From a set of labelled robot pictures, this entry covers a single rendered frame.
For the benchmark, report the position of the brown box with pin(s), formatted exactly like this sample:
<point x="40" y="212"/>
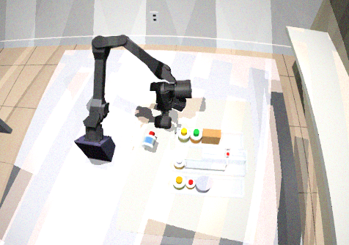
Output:
<point x="210" y="136"/>

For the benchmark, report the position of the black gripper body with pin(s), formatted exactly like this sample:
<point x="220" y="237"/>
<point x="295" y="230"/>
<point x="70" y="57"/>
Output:
<point x="163" y="121"/>

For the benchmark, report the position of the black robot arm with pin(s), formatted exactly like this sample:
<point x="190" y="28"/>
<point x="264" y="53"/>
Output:
<point x="99" y="108"/>

